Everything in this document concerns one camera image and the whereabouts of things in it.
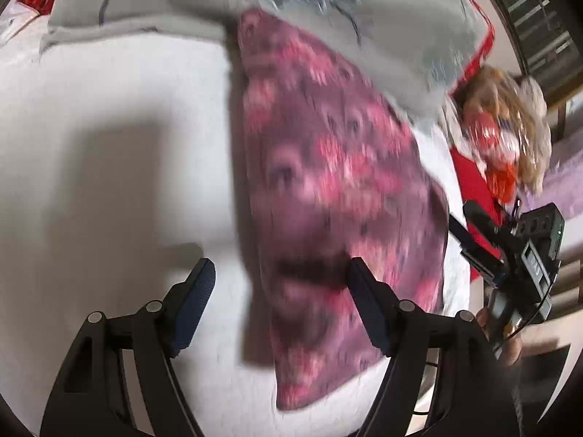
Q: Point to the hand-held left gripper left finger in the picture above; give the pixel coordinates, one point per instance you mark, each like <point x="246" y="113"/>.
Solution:
<point x="196" y="300"/>

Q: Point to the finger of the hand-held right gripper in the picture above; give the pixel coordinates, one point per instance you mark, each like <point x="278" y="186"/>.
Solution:
<point x="485" y="223"/>
<point x="478" y="259"/>

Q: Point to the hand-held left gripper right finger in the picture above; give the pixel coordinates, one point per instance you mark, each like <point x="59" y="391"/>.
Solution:
<point x="369" y="309"/>

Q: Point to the pink floral shirt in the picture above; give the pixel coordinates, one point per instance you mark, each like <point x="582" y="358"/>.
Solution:
<point x="328" y="182"/>

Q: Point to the person's right hand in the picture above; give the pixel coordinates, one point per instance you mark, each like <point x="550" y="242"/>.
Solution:
<point x="513" y="350"/>

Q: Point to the red cloth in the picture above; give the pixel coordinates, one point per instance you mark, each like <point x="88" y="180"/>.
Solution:
<point x="473" y="182"/>

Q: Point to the purple cloth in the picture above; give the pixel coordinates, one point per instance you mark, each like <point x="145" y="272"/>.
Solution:
<point x="564" y="186"/>

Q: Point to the plastic wrapped stuffed toy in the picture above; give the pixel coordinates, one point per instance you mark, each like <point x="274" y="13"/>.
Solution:
<point x="492" y="132"/>

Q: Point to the white quilted bedspread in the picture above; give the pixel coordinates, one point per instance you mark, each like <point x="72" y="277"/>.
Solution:
<point x="114" y="168"/>

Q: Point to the dark slatted rack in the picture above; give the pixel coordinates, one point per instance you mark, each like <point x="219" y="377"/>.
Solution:
<point x="533" y="13"/>

